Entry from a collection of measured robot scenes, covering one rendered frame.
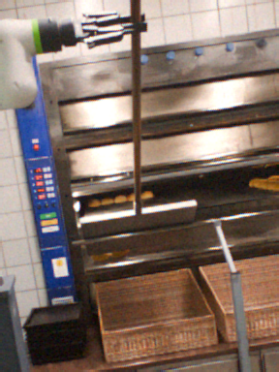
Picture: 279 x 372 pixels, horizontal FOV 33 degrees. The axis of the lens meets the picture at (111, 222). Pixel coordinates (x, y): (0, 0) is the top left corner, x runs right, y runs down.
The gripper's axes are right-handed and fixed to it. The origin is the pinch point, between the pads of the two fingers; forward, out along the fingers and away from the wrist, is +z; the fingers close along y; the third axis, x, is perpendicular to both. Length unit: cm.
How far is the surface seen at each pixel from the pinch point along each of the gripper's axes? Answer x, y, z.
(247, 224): -154, -11, 67
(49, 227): -140, -21, -46
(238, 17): -83, -100, 73
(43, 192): -128, -36, -46
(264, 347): -139, 62, 51
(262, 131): -122, -52, 80
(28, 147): -113, -56, -50
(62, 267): -155, -2, -42
